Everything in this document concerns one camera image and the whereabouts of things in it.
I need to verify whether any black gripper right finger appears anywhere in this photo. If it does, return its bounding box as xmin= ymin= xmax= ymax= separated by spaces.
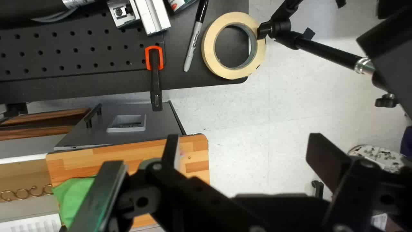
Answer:
xmin=305 ymin=133 xmax=379 ymax=201

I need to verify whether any black tripod with camera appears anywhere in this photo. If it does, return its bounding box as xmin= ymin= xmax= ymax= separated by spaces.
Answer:
xmin=257 ymin=0 xmax=412 ymax=116

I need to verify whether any orange black clamp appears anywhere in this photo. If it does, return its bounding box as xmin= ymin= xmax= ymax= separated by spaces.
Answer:
xmin=144 ymin=45 xmax=164 ymax=111

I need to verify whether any black marker pen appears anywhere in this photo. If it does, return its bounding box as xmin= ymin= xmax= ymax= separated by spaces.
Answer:
xmin=182 ymin=0 xmax=208 ymax=72

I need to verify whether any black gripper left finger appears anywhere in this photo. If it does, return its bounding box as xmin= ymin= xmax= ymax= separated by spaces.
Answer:
xmin=68 ymin=161 xmax=126 ymax=232

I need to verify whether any aluminium extrusion bar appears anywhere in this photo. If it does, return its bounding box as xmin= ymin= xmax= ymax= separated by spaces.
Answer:
xmin=106 ymin=0 xmax=171 ymax=35

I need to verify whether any black perforated workbench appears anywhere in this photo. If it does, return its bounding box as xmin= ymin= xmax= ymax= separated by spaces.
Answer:
xmin=0 ymin=0 xmax=251 ymax=104

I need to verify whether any masking tape roll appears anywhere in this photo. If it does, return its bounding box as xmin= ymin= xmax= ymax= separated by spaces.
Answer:
xmin=200 ymin=12 xmax=266 ymax=80

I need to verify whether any wooden countertop cabinet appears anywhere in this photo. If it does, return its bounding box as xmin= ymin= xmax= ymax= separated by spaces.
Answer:
xmin=45 ymin=101 xmax=211 ymax=229

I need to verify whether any green cloth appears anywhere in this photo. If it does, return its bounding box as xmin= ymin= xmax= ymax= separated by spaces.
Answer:
xmin=52 ymin=178 xmax=94 ymax=228

